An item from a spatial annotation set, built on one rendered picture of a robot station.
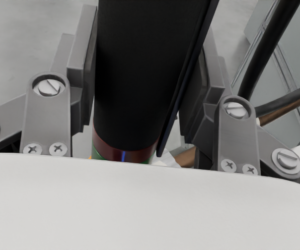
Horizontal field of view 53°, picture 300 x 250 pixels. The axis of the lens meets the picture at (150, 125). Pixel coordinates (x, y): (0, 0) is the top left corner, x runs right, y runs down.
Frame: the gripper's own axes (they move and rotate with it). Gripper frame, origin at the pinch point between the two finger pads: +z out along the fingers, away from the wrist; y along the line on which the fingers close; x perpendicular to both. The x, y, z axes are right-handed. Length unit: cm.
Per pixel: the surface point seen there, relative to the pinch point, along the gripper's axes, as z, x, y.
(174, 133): 37, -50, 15
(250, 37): 258, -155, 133
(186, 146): 33, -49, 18
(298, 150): 26, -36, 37
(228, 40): 263, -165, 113
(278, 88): 88, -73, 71
